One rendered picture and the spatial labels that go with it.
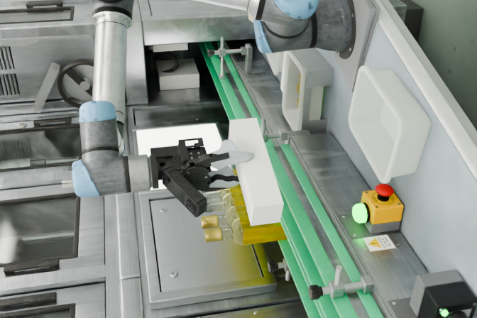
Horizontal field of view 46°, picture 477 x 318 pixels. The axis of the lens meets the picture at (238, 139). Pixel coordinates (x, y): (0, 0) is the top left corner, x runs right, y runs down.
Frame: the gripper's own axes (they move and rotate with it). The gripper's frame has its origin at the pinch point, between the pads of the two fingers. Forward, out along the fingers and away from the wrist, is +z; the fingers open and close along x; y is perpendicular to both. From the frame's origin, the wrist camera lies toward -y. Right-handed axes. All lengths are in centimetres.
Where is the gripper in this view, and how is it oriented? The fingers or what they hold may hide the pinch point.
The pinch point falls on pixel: (248, 169)
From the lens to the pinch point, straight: 118.2
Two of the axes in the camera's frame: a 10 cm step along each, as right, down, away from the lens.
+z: 9.8, -0.9, 1.8
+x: -0.7, 6.9, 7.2
